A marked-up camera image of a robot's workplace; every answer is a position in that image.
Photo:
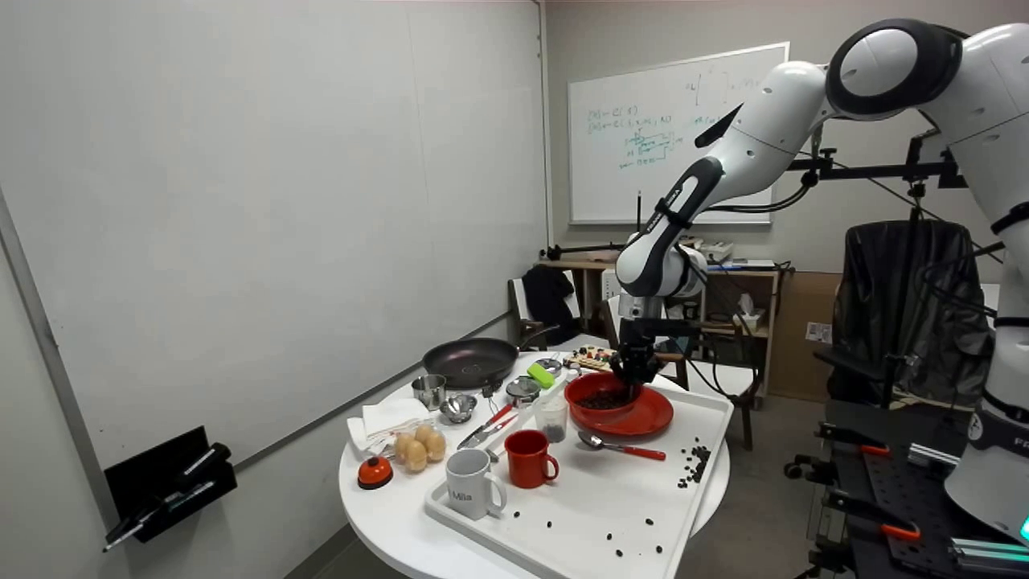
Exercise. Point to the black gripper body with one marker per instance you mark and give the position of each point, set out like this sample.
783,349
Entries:
646,340

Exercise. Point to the red bowl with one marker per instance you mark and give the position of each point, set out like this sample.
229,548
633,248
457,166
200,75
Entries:
585,401

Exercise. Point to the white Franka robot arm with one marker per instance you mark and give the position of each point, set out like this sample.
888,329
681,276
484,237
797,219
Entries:
774,118

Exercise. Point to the red plate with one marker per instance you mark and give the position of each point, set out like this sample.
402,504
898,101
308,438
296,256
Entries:
649,419

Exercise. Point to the steel bowl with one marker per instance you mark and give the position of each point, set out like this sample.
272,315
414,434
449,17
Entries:
457,409

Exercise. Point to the wooden toy food pieces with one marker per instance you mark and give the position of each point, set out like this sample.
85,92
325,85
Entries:
591,360

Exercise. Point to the green toy vegetable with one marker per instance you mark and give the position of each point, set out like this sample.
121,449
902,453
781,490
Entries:
541,374

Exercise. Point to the clear glass cup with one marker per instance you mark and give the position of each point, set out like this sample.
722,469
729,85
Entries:
555,422

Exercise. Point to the black office chair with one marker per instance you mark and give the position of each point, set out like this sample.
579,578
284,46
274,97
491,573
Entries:
549,300

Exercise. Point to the spilled coffee bean cluster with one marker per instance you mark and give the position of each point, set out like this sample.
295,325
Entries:
695,469

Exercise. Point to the wooden shelf unit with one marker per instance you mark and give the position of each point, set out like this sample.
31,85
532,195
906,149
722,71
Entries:
750,311

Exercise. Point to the small steel dish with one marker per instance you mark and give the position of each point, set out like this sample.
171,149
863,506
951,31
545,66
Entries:
524,389

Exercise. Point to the white plastic tray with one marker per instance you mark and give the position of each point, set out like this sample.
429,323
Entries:
599,504

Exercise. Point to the red mug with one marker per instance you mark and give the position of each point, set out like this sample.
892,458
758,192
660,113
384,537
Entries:
530,461

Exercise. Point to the cardboard box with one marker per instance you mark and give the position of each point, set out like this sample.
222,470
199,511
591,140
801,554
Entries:
799,343

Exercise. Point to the black frying pan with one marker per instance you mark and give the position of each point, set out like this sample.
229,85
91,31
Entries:
471,360

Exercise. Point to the white mug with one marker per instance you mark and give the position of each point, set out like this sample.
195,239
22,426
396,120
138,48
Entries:
471,484

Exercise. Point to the whiteboard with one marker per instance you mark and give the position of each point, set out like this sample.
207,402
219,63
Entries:
676,140

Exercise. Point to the white paper napkin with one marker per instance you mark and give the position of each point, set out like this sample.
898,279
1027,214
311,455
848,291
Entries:
389,419

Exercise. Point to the chair under black cover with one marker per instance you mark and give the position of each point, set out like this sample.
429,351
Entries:
912,311

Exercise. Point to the small orange round bell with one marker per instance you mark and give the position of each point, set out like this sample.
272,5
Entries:
375,470

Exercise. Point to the black camera boom stand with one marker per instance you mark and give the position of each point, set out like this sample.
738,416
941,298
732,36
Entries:
869,168

